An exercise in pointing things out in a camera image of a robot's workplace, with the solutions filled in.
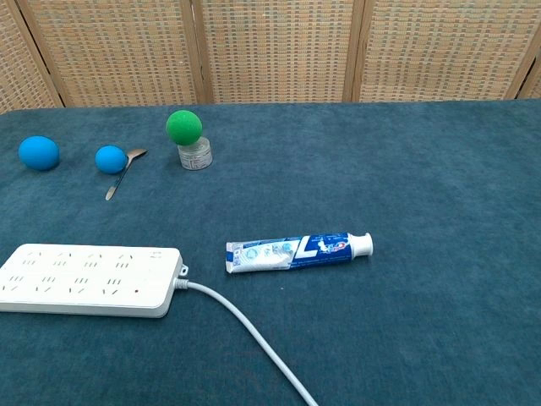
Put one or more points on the white power strip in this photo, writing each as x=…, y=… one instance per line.
x=84, y=279

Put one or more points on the blue white toothpaste tube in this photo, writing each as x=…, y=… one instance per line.
x=291, y=254

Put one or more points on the teal table cloth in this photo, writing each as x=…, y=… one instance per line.
x=338, y=190

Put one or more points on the small clear plastic jar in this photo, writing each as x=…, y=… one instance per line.
x=195, y=156

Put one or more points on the green foam ball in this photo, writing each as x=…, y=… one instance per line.
x=184, y=127

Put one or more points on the metal spoon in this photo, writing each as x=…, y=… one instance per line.
x=121, y=174

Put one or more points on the woven bamboo folding screen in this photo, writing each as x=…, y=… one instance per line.
x=270, y=51

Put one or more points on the small blue foam ball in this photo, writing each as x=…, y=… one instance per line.
x=110, y=160

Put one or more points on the large blue foam ball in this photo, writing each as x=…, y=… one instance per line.
x=38, y=153

